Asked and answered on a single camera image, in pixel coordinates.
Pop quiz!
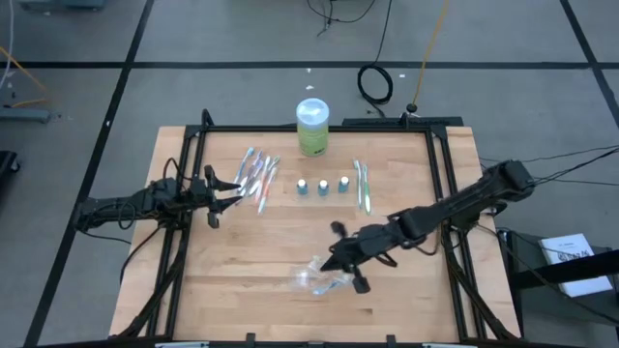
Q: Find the black power strip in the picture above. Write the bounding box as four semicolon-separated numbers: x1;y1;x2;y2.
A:
341;115;464;129

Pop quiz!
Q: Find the black coiled floor cable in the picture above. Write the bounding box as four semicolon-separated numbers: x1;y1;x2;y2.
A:
356;0;395;106

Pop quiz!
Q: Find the black floor equipment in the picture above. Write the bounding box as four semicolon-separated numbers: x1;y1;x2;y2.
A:
0;150;20;189

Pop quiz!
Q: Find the purple white toothbrush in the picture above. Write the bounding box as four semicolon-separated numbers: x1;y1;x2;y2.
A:
240;151;265;194
247;154;272;197

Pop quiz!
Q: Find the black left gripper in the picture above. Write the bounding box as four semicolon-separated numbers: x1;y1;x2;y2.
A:
186;163;243;230

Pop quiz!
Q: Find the black side stand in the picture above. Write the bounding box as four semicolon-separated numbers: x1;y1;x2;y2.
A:
497;229;619;330

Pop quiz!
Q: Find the green disinfecting wipes canister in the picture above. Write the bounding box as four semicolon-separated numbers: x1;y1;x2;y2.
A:
295;97;331;158

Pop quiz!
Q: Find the blue white toothbrush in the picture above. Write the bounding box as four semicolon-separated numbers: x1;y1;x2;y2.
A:
311;275;352;297
233;146;256;186

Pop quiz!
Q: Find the clear acrylic organizer box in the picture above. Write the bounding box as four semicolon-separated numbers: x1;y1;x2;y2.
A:
288;254;355;297

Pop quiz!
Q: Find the white printed booklet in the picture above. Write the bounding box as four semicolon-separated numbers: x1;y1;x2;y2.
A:
538;233;614;299

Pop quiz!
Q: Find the yellow cord with black weight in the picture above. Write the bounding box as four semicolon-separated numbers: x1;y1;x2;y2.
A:
405;0;452;114

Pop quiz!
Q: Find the black aluminium table frame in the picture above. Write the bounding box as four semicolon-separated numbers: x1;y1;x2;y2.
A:
109;108;522;348

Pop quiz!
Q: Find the green orange toothbrush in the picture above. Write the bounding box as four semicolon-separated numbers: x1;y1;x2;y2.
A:
254;154;281;207

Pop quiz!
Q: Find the grey metal floor base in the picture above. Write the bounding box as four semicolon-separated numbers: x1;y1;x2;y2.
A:
0;106;52;125
18;0;105;12

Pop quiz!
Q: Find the orange white toothbrush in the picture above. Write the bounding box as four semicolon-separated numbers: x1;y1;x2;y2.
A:
257;166;280;217

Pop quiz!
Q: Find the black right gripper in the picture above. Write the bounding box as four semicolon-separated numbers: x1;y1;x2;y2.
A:
321;220;401;296

